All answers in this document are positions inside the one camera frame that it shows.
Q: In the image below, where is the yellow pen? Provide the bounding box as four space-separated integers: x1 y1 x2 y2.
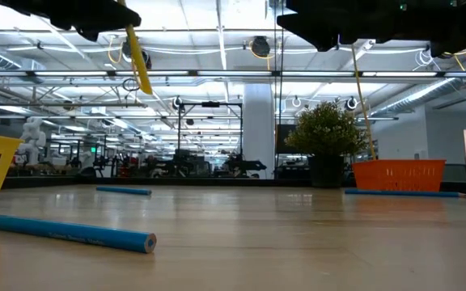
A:
116 0 155 96

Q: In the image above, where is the white humanoid robot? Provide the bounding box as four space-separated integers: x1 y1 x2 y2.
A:
16 116 48 167

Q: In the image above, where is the black vertical pole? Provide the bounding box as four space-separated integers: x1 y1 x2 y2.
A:
272 0 286 180

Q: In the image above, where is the black ceiling cable reel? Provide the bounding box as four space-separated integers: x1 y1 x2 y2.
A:
250 35 272 58

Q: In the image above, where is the potted green plant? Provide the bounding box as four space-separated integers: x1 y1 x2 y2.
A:
284 100 370 189

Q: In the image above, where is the black background frame rig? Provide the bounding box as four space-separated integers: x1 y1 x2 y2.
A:
176 101 244 179

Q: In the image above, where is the dark office chair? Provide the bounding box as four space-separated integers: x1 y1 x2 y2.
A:
441 162 466 183

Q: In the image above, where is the orange plastic basket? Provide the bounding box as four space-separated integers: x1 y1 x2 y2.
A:
352 158 447 193

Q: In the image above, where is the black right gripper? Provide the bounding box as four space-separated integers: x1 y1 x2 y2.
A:
277 0 452 58

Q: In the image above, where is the white building column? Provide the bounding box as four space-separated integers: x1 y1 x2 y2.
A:
242 83 277 180

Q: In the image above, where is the blue pencil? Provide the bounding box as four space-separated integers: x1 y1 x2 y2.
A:
0 213 158 255
95 185 153 196
344 188 466 199

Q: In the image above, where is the dark monitor screen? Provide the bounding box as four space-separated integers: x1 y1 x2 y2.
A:
275 124 299 155

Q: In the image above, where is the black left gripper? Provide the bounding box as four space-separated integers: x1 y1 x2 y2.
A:
0 0 142 43

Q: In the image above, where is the yellow cable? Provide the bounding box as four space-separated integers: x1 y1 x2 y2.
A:
349 42 378 161

